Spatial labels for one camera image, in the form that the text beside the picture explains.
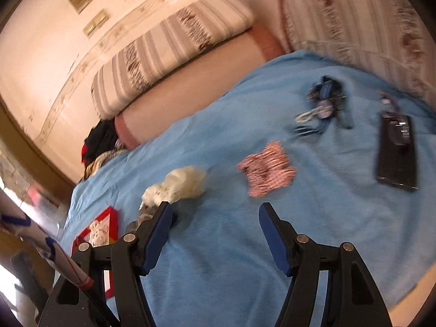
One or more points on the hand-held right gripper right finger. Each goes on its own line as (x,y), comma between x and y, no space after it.
(275,242)

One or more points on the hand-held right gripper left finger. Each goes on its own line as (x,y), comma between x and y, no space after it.
(159,235)

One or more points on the grey scrunchie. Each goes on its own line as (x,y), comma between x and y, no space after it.
(138,223)

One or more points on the red cardboard box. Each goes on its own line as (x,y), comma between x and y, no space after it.
(112,224)

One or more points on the cream dotted scrunchie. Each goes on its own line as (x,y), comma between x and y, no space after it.
(177,184)

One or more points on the red checked scrunchie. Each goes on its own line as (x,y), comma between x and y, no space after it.
(267,170)

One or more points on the person's left forearm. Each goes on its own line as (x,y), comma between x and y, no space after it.
(34,235)

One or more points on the patterned beige scarf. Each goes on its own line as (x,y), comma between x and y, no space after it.
(102,161)

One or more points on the light blue blanket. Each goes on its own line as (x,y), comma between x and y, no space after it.
(221,143)

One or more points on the pile of dark clothes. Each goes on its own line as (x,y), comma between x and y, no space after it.
(100,139)

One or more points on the patterned glass door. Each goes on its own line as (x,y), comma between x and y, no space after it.
(27,190)

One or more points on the pink sofa bolster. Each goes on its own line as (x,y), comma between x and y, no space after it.
(190,92)

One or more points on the black hair clip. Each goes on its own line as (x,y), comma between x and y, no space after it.
(397,156)

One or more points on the long striped floral cushion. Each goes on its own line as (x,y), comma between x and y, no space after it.
(163,51)

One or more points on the wide striped floral cushion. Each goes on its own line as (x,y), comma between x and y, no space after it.
(357,17)

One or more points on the brown door frame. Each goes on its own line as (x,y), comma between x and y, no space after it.
(34,150)

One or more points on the beige wall switch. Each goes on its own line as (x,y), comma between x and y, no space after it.
(96,23)

